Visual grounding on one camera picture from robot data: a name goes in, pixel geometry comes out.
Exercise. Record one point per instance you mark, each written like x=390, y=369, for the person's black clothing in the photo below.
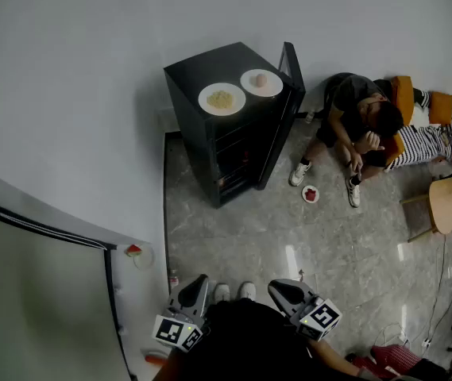
x=249, y=339

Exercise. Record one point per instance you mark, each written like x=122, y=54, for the clear bottle red label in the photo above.
x=174, y=279

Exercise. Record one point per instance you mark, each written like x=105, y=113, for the person's left white shoe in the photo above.
x=221, y=292

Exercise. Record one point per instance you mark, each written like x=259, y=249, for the small white plate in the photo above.
x=303, y=195

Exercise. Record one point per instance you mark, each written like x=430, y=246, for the raw red meat pieces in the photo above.
x=310, y=195

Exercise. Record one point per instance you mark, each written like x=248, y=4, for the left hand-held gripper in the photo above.
x=170, y=329

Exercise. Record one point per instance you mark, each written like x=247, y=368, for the white ledge black trim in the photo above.
x=142, y=316

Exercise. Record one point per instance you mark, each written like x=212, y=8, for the clear glass plate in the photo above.
x=146, y=261

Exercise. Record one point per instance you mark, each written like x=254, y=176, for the person's white shoe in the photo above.
x=221, y=292
x=247, y=291

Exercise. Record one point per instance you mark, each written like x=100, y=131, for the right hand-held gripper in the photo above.
x=321, y=318

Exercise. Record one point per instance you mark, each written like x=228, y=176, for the person's right forearm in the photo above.
x=337, y=357

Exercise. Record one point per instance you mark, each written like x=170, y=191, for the red checked cloth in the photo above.
x=392, y=357

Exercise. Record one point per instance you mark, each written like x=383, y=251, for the beige egg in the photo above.
x=261, y=79

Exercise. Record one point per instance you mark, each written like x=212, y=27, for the pile of yellow noodles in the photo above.
x=221, y=99

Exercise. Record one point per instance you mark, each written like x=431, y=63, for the person's right white shoe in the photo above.
x=247, y=291

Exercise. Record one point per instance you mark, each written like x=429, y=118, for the wooden chair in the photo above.
x=448, y=205

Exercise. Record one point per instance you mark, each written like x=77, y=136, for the clear plastic bottle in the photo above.
x=310, y=116

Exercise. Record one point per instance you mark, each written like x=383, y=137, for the black mini fridge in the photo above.
x=194, y=74

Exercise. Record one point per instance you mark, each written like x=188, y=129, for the white round plate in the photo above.
x=273, y=85
x=222, y=110

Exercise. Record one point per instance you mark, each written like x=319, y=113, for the orange cushion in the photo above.
x=441, y=107
x=393, y=149
x=404, y=97

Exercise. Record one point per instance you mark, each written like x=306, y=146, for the white power strip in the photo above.
x=427, y=343

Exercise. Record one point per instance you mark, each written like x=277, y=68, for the watermelon slice toy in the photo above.
x=134, y=250

